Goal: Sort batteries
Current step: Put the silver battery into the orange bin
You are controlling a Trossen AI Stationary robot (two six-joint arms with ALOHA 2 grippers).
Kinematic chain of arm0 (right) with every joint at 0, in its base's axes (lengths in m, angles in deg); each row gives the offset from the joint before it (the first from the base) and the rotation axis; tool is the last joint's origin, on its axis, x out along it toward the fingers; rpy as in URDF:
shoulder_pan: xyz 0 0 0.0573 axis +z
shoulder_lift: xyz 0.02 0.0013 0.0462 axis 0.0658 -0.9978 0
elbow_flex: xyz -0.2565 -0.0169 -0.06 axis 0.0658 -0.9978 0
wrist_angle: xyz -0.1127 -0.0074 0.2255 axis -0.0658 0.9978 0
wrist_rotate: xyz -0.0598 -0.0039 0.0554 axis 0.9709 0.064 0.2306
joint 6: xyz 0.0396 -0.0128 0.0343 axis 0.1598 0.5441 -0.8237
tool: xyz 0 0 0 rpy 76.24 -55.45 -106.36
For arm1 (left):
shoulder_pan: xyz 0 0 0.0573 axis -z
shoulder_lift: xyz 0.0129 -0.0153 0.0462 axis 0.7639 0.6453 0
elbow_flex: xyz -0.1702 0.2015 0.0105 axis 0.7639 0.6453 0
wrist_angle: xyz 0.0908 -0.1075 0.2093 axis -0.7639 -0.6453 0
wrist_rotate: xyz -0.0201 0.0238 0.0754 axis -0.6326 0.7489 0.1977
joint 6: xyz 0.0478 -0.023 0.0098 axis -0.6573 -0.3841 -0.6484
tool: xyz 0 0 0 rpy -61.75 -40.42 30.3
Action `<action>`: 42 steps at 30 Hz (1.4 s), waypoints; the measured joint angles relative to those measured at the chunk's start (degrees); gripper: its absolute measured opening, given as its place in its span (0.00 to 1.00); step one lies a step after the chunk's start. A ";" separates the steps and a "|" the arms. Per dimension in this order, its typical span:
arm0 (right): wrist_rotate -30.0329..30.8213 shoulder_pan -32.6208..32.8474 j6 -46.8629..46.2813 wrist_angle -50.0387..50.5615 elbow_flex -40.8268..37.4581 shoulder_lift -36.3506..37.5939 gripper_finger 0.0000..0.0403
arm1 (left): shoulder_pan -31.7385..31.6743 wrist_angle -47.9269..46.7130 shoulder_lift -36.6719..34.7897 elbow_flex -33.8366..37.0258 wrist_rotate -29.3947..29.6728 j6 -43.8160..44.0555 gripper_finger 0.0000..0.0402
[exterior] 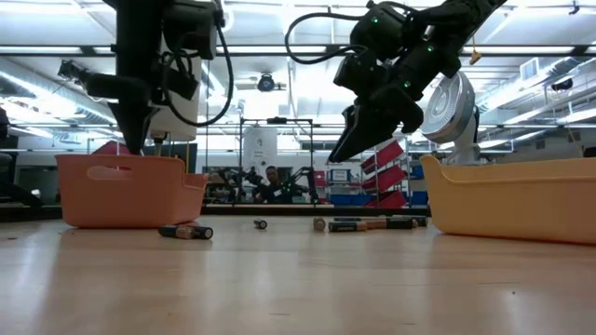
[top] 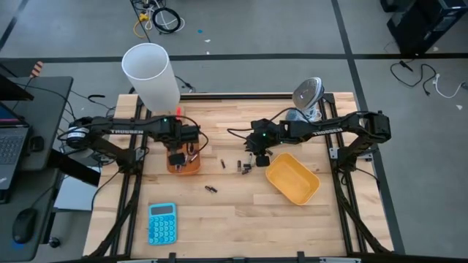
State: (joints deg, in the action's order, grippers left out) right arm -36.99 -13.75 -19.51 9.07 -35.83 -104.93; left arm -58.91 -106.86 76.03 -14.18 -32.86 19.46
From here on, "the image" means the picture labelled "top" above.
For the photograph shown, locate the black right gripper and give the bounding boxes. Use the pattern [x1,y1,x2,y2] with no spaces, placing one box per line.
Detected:
[245,118,284,168]

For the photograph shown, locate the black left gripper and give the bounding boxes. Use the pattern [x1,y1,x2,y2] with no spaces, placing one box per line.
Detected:
[160,122,201,167]

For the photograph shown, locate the orange plastic bin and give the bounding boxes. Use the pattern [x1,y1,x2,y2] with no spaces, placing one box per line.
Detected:
[166,142,202,175]

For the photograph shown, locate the yellow plastic bin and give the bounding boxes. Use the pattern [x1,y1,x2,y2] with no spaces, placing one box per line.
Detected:
[265,152,322,206]

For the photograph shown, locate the blue calculator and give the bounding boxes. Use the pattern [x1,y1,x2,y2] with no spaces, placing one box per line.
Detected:
[147,202,178,246]

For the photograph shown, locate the white cylinder lamp wooden base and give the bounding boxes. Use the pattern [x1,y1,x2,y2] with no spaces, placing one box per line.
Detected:
[121,42,186,118]

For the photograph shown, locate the small grey desk fan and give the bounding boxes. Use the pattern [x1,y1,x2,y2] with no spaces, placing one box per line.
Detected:
[287,75,325,123]

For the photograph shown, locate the black desk leg beam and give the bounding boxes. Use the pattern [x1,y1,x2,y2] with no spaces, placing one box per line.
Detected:
[47,148,102,188]

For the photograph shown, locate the small black puck device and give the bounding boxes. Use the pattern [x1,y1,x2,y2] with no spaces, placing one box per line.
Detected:
[29,135,45,153]

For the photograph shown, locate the dark grey desk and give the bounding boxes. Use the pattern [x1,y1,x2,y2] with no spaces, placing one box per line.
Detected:
[0,75,75,172]

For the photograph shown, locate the power strip with plugs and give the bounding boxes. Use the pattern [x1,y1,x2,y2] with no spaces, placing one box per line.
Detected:
[131,0,164,11]

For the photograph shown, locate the orange black striped marker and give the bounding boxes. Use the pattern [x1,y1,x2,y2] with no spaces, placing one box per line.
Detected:
[30,61,45,78]

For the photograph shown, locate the black computer mouse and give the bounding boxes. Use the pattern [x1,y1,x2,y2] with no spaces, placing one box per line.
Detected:
[11,207,38,245]

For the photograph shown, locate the dark laptop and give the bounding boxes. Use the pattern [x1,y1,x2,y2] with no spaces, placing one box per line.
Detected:
[0,102,31,204]

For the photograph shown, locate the black monitor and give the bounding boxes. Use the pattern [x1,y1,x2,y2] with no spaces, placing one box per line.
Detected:
[0,75,34,102]

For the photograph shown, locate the large black cabinet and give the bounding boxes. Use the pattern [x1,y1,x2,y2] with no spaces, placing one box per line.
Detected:
[386,0,468,56]

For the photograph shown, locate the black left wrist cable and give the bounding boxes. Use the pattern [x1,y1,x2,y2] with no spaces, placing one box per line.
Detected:
[182,115,210,155]

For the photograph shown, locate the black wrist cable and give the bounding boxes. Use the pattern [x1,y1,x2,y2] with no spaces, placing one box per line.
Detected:
[182,115,210,155]
[226,107,298,142]

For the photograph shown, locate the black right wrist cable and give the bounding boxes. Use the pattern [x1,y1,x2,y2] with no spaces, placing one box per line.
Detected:
[226,107,298,142]

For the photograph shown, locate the black aluminium table frame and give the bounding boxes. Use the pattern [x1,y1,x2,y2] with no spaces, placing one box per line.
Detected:
[84,92,395,263]

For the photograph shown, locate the black lamp cord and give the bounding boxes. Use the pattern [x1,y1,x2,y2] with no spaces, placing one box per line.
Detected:
[174,75,196,94]

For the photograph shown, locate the coiled cables on floor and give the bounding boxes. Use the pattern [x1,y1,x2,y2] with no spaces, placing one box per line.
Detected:
[143,0,186,34]

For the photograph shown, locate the black coiled cable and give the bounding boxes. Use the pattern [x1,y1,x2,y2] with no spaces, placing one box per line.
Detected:
[151,7,182,35]

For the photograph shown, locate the long black floor cable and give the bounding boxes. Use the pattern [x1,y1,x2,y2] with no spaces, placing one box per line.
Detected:
[129,0,152,44]

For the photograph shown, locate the yellow cable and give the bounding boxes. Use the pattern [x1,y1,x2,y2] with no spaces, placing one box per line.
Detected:
[132,12,151,39]

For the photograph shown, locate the black cable with plug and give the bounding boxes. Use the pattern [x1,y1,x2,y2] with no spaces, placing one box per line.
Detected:
[389,59,438,97]

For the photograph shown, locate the white cable with plug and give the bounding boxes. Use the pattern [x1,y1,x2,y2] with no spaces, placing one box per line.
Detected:
[432,72,466,99]

